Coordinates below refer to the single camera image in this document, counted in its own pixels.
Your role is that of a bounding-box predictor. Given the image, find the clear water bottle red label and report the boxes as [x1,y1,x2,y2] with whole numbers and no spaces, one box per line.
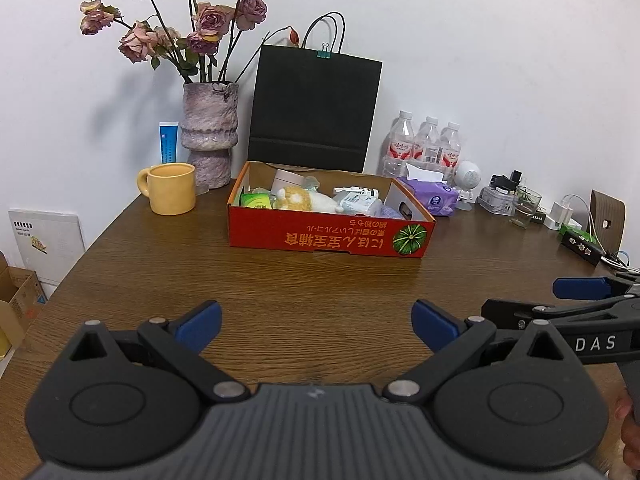
[413,116,441,164]
[382,110,416,179]
[439,121,462,169]

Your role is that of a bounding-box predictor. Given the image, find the white cable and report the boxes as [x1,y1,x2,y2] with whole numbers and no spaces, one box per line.
[560,193,602,242]

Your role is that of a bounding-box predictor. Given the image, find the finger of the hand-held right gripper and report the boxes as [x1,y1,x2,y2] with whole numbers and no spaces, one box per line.
[480,298,569,333]
[552,275,640,304]

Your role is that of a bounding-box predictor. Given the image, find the clear plastic box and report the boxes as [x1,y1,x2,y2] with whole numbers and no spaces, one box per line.
[477,184,516,211]

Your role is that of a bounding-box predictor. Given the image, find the cardboard box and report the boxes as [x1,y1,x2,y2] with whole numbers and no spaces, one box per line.
[227,161,437,261]

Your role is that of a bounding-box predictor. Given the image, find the yellow mug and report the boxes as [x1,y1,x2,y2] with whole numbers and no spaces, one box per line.
[137,162,197,216]

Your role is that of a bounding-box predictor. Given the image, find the glass cup with plant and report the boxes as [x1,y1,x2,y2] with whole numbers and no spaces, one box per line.
[509,186,543,230]

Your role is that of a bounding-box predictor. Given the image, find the purple tissue pack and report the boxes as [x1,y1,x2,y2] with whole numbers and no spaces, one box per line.
[396,162,460,219]

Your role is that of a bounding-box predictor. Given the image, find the light blue packet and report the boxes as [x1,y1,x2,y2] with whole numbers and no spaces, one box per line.
[339,194,385,217]

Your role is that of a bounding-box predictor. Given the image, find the yellow and white plush toy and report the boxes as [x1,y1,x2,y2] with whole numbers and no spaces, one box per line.
[271,186,339,213]

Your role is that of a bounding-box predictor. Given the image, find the curved wooden stand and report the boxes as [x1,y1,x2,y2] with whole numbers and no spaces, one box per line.
[589,189,627,256]

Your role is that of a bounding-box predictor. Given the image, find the dried pink roses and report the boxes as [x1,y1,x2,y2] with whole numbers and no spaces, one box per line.
[80,0,302,85]

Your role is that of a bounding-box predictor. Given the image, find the white charger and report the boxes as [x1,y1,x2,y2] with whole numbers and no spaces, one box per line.
[544,201,584,231]

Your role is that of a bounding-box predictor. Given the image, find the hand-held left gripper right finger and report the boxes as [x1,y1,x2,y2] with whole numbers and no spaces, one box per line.
[385,299,572,404]

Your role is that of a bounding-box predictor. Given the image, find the black paper bag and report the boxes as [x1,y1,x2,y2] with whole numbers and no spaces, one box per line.
[247,11,384,175]

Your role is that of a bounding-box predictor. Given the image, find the brown cardboard carton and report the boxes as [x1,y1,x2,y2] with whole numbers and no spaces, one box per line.
[0,252,49,351]

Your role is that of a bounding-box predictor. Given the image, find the white spray bottle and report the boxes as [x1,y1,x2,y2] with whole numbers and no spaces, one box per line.
[332,185,381,200]

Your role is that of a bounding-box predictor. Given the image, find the blue and white tube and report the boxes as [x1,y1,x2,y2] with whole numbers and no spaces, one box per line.
[158,121,180,165]

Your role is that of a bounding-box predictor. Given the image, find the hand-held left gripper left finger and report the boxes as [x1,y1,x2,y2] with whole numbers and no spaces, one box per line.
[70,300,251,401]

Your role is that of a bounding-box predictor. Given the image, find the black box with gold label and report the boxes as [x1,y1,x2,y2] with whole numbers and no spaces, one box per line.
[558,227,603,266]

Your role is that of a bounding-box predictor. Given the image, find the white wall panel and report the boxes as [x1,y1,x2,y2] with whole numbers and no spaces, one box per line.
[7,207,86,284]

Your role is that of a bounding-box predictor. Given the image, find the small black device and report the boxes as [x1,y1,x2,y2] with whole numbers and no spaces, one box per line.
[489,169,525,194]

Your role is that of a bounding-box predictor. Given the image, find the green packet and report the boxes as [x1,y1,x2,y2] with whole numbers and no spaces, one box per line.
[240,190,274,210]

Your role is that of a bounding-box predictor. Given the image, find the person's right hand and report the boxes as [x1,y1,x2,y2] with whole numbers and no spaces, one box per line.
[614,390,640,467]

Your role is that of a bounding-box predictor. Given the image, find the pale pink round container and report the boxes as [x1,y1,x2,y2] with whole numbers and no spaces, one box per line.
[272,169,307,194]

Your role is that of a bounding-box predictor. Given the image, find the mottled purple vase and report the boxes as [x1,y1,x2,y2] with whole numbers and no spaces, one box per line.
[180,81,240,190]

